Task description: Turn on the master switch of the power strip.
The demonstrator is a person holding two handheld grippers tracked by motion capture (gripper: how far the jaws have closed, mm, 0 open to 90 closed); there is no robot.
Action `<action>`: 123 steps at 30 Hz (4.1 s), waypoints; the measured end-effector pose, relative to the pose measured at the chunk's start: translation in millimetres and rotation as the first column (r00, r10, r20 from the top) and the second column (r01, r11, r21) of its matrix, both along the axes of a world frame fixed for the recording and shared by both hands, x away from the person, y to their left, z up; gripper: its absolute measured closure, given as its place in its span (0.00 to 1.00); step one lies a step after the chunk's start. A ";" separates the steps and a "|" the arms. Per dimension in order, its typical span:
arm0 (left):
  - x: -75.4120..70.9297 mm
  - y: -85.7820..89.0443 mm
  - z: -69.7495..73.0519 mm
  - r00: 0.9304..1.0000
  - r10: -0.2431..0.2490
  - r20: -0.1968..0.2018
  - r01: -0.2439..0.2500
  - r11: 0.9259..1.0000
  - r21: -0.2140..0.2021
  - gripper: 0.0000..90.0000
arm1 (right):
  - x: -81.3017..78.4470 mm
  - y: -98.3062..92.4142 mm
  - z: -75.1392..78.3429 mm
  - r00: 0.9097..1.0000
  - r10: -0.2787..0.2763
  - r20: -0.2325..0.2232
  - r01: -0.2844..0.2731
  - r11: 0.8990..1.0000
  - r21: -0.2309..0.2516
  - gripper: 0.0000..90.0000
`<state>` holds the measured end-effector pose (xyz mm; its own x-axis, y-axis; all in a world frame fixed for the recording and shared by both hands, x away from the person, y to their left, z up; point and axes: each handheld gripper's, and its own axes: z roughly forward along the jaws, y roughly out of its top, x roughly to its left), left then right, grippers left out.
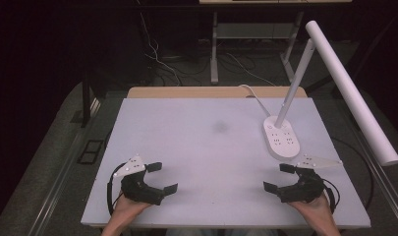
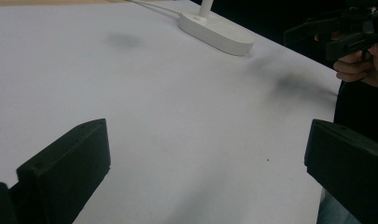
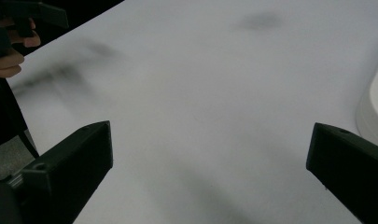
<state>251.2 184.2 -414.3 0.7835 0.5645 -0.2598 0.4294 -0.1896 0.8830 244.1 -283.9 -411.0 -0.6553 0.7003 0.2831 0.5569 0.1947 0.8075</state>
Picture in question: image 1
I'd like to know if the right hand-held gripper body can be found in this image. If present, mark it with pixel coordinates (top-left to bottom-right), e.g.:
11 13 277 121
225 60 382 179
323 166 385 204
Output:
277 153 344 204

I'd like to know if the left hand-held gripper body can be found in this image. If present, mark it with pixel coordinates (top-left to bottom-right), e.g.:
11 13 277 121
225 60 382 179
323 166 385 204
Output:
112 153 165 207

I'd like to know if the person's left hand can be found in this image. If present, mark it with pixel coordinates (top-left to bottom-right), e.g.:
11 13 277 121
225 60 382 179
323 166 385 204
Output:
110 192 152 229

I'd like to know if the person's right hand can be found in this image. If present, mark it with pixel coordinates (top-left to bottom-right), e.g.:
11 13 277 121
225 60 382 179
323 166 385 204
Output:
287 193 336 229

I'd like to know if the white desk lamp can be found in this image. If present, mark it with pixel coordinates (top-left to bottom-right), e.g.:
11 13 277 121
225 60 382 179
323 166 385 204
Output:
261 20 398 167

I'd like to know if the dark stand leg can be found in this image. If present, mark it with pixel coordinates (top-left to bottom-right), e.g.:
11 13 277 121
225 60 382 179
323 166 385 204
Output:
81 74 92 129

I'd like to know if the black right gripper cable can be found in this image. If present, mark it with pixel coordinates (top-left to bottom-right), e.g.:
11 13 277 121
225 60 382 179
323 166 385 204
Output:
321 178 341 215

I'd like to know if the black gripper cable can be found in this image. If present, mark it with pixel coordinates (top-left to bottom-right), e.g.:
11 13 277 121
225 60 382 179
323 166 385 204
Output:
321 178 341 215
106 161 126 216

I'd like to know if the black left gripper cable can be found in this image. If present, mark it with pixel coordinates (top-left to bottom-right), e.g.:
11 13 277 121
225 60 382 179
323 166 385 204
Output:
106 161 126 216

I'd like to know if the black rectangular frame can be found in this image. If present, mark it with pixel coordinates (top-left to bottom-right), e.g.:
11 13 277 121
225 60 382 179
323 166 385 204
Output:
76 139 105 165

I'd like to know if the long black cable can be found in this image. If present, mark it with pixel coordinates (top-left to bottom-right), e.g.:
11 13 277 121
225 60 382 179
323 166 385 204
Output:
330 137 375 211

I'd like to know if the white lamp cable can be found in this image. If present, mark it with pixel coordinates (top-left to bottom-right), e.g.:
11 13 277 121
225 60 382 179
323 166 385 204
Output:
238 84 273 118

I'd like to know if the metal rail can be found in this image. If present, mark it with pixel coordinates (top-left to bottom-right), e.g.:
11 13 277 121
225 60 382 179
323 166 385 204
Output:
349 124 398 227
25 130 90 236

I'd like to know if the white floor cable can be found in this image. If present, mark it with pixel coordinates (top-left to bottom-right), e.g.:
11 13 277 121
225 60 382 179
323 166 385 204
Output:
138 12 182 87

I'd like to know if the grey metal desk frame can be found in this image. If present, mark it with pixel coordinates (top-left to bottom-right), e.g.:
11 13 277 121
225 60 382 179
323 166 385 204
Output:
209 11 307 86

